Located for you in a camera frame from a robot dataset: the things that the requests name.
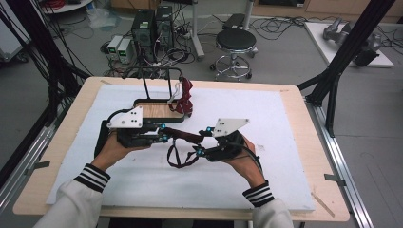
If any clear plastic bag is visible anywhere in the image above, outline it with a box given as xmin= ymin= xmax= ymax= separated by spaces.
xmin=86 ymin=6 xmax=122 ymax=30

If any grey metal stand leg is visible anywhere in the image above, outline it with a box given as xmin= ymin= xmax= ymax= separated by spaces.
xmin=189 ymin=0 xmax=206 ymax=62

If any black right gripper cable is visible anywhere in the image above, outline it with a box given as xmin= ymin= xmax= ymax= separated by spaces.
xmin=234 ymin=142 xmax=264 ymax=178

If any black frame post with cables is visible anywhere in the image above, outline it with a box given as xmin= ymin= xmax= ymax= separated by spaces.
xmin=0 ymin=0 xmax=93 ymax=124

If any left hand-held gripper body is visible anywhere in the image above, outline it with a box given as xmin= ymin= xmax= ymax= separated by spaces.
xmin=106 ymin=105 xmax=160 ymax=149

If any person's right hand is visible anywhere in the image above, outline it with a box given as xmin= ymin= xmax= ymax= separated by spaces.
xmin=221 ymin=136 xmax=265 ymax=189

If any white foam mat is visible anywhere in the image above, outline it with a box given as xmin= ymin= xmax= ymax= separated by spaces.
xmin=46 ymin=84 xmax=317 ymax=213

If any white floor board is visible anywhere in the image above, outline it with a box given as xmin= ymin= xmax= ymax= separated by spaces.
xmin=303 ymin=21 xmax=395 ymax=69

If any black computer tower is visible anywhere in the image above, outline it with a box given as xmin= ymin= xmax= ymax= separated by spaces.
xmin=131 ymin=9 xmax=157 ymax=62
xmin=155 ymin=4 xmax=175 ymax=51

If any white power supply unit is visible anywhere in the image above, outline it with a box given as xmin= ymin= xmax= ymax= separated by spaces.
xmin=106 ymin=34 xmax=124 ymax=61
xmin=117 ymin=37 xmax=135 ymax=65

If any aluminium rail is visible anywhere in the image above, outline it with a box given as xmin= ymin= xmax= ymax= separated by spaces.
xmin=0 ymin=104 xmax=74 ymax=217
xmin=304 ymin=98 xmax=375 ymax=228

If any striped maroon bow tie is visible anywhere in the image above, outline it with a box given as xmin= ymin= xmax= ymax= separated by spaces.
xmin=167 ymin=77 xmax=195 ymax=118

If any light wooden table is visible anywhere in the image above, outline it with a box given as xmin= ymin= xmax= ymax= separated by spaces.
xmin=12 ymin=75 xmax=351 ymax=222

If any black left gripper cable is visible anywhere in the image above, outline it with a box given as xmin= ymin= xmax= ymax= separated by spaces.
xmin=93 ymin=108 xmax=128 ymax=159

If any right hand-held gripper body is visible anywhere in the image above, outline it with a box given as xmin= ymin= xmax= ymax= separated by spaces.
xmin=207 ymin=118 xmax=251 ymax=162

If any thin wooden stick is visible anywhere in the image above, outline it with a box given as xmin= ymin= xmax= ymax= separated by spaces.
xmin=310 ymin=192 xmax=336 ymax=219

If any grey metal bracket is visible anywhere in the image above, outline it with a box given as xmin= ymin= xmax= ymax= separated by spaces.
xmin=323 ymin=173 xmax=347 ymax=187
xmin=25 ymin=161 xmax=51 ymax=177

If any plain maroon bow tie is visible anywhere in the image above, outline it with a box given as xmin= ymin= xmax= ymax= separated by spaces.
xmin=163 ymin=126 xmax=206 ymax=169

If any flat black box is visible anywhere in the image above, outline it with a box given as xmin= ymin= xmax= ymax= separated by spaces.
xmin=222 ymin=12 xmax=246 ymax=31

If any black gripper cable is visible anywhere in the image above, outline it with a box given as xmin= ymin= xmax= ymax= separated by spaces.
xmin=234 ymin=142 xmax=264 ymax=178
xmin=93 ymin=108 xmax=128 ymax=159

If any white round table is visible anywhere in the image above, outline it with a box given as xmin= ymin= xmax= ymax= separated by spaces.
xmin=41 ymin=0 xmax=95 ymax=15

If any black round stool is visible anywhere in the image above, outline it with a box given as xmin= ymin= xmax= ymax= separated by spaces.
xmin=208 ymin=28 xmax=259 ymax=82

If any tangle of floor cables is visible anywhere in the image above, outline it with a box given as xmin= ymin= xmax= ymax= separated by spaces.
xmin=248 ymin=15 xmax=321 ymax=42

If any person's left hand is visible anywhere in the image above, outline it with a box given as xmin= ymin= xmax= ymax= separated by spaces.
xmin=91 ymin=131 xmax=150 ymax=172

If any black rack with wooden tray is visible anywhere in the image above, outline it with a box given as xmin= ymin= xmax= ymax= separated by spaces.
xmin=122 ymin=66 xmax=186 ymax=124

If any grey equipment case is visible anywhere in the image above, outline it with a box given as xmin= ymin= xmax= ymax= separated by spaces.
xmin=0 ymin=15 xmax=31 ymax=64

